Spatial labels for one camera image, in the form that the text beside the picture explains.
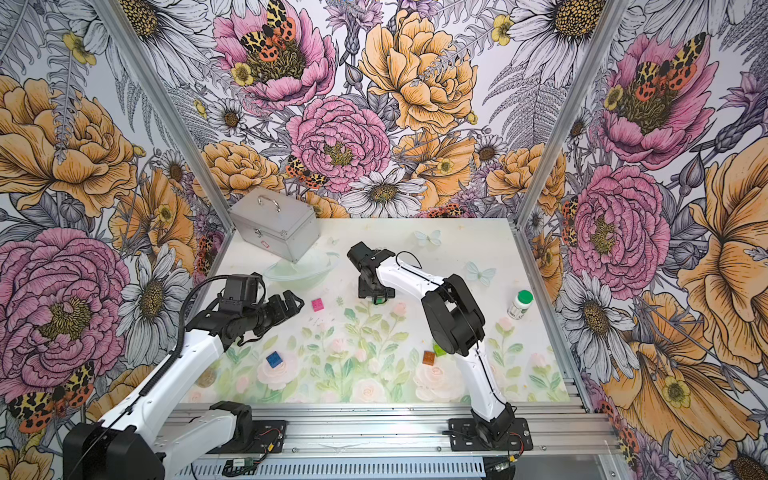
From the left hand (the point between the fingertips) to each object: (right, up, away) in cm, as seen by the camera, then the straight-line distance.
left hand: (290, 318), depth 83 cm
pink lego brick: (+4, +1, +14) cm, 14 cm away
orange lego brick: (+38, -12, +3) cm, 40 cm away
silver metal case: (-11, +28, +20) cm, 36 cm away
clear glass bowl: (-2, +10, +24) cm, 26 cm away
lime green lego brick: (+41, -10, +3) cm, 42 cm away
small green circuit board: (-8, -31, -11) cm, 34 cm away
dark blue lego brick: (-5, -12, +2) cm, 14 cm away
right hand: (+22, +3, +14) cm, 26 cm away
